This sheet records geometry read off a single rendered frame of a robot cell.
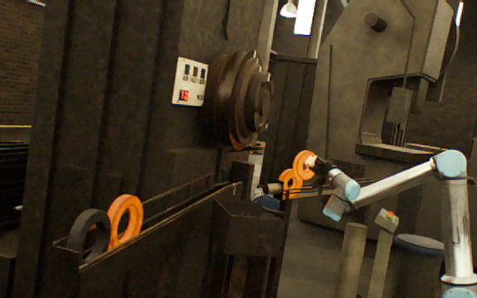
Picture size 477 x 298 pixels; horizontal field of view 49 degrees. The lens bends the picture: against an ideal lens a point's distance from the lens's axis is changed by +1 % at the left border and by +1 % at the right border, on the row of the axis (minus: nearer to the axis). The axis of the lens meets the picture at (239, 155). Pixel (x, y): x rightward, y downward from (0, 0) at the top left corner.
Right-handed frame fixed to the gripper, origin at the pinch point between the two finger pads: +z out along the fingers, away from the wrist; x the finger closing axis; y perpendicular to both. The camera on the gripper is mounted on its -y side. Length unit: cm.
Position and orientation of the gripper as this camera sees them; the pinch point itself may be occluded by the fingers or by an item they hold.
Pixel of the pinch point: (306, 161)
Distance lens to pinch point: 280.1
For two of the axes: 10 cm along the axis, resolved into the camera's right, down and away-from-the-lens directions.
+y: 3.0, -8.9, -3.3
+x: -8.0, -0.5, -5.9
